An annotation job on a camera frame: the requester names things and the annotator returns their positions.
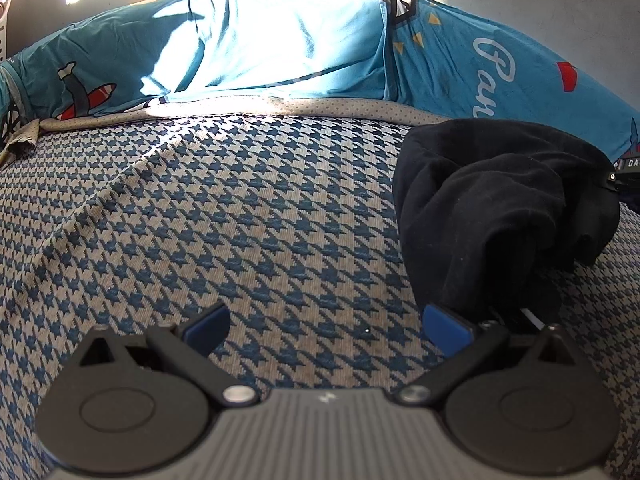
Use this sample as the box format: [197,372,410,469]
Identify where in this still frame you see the black garment with white stripes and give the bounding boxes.
[393,119,620,323]

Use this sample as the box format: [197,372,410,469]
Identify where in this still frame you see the houndstooth blue beige mattress cover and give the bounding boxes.
[1,114,639,479]

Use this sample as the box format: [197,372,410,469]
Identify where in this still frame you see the blue airplane print pillow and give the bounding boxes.
[1,0,390,136]
[385,0,639,160]

